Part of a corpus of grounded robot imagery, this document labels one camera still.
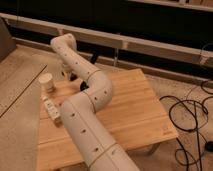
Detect dark blue bowl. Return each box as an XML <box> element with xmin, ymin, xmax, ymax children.
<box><xmin>80</xmin><ymin>81</ymin><xmax>89</xmax><ymax>91</ymax></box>

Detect black floor cables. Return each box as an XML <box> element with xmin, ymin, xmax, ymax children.
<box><xmin>159</xmin><ymin>79</ymin><xmax>213</xmax><ymax>171</ymax></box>

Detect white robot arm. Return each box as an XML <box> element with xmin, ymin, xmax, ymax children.
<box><xmin>51</xmin><ymin>34</ymin><xmax>140</xmax><ymax>171</ymax></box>

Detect black table leg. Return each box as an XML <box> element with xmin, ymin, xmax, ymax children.
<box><xmin>90</xmin><ymin>51</ymin><xmax>99</xmax><ymax>64</ymax></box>

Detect white cylindrical cup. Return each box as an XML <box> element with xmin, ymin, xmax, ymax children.
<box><xmin>38</xmin><ymin>73</ymin><xmax>55</xmax><ymax>92</ymax></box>

